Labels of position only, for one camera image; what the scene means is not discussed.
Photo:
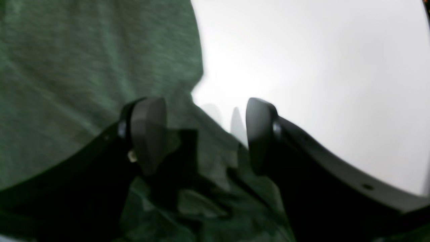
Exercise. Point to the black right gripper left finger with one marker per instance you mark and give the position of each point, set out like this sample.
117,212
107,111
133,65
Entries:
82,198

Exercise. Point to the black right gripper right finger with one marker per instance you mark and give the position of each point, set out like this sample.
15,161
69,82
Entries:
325,198

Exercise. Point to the green long-sleeve shirt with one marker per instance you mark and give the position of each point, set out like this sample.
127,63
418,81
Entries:
353,74

